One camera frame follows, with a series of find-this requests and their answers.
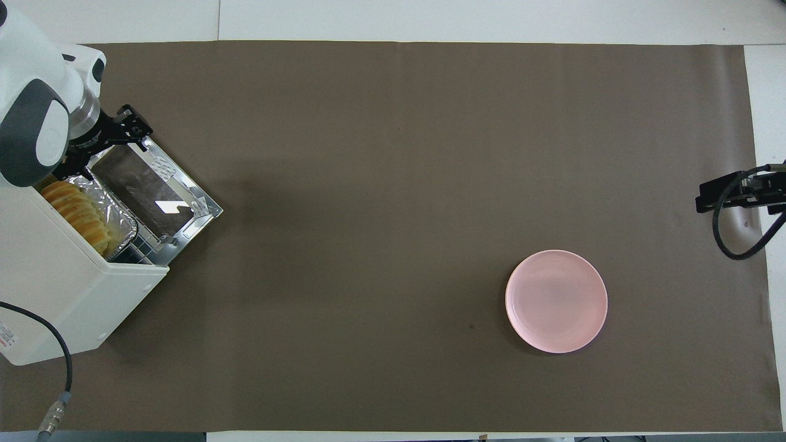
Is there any glass oven door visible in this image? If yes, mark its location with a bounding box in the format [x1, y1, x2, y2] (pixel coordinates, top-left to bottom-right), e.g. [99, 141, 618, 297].
[86, 135, 224, 266]

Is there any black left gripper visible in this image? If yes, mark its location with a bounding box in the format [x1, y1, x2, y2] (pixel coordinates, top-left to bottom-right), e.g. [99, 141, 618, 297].
[56, 104, 154, 182]

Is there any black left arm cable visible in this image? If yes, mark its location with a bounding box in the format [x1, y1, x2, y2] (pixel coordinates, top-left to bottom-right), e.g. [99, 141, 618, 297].
[0, 301, 74, 442]

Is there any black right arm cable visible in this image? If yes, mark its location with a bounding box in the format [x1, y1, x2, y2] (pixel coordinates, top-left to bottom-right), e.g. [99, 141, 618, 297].
[712, 163, 786, 261]

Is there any golden ridged bread loaf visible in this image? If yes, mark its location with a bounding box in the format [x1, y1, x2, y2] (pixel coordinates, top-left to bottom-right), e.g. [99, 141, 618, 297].
[41, 181, 112, 256]

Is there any pink round plate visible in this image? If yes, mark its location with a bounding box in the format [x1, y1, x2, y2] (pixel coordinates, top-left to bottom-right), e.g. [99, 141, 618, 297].
[505, 249, 609, 355]

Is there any wire oven rack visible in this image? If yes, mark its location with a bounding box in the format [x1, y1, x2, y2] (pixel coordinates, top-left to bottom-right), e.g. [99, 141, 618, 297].
[107, 226, 180, 266]

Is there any aluminium foil tray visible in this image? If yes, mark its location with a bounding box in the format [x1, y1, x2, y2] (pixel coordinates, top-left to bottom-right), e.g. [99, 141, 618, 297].
[38, 172, 139, 260]

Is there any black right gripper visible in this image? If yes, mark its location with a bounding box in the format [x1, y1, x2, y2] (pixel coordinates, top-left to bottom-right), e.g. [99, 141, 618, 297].
[695, 161, 786, 215]

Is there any cream toaster oven body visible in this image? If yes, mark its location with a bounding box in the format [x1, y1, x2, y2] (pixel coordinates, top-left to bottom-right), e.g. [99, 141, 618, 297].
[0, 181, 170, 366]

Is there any brown table mat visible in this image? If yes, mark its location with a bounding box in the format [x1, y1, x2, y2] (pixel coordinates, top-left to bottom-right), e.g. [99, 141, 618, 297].
[0, 41, 774, 434]

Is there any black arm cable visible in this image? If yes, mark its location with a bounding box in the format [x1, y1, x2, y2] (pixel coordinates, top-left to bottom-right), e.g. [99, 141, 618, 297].
[0, 301, 74, 442]
[712, 163, 786, 261]

